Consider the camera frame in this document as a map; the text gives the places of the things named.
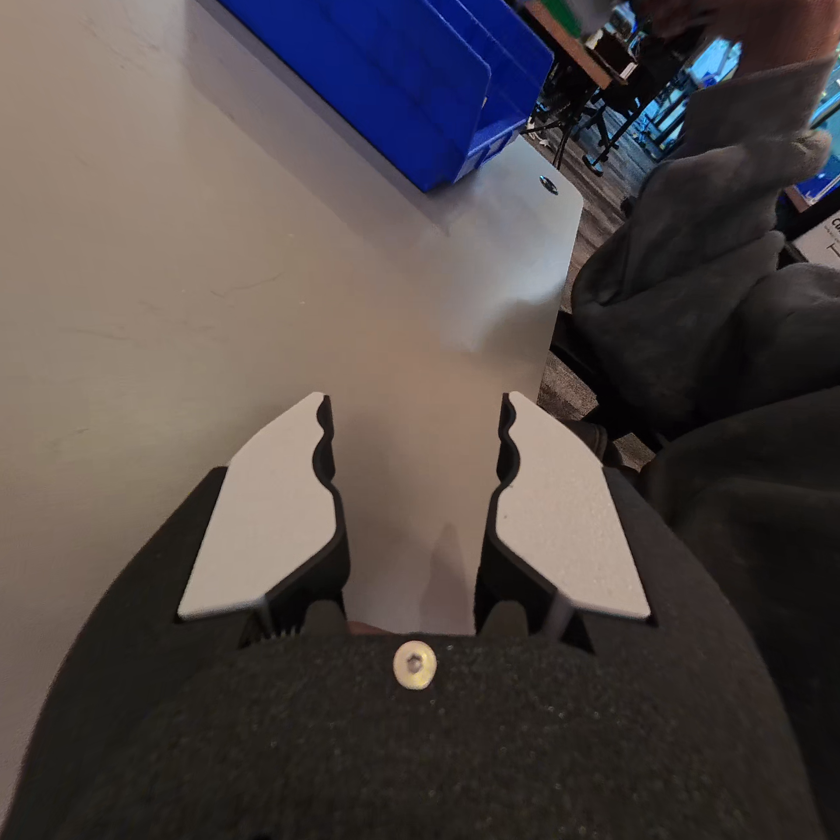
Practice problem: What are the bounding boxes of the person's right forearm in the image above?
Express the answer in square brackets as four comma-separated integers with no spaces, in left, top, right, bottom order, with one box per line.
[570,56,834,437]

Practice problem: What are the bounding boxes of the person's right hand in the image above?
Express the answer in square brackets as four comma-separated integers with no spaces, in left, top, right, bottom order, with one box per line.
[646,0,840,67]

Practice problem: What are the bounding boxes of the blue plastic bin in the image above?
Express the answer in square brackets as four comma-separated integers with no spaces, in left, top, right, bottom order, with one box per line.
[217,0,555,193]

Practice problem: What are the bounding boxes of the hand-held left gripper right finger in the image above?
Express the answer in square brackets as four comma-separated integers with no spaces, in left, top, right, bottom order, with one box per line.
[474,392,652,641]

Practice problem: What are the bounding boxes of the grey desk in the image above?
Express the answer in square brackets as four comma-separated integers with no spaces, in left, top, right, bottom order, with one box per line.
[0,0,585,788]

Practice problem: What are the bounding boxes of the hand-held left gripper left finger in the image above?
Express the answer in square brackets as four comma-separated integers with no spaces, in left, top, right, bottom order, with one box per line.
[177,392,350,641]

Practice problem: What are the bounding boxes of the dark wooden table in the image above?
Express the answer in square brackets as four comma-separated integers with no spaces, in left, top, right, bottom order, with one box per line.
[524,0,634,89]

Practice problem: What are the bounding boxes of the green board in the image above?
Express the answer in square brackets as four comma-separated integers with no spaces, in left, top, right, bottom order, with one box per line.
[543,0,584,37]

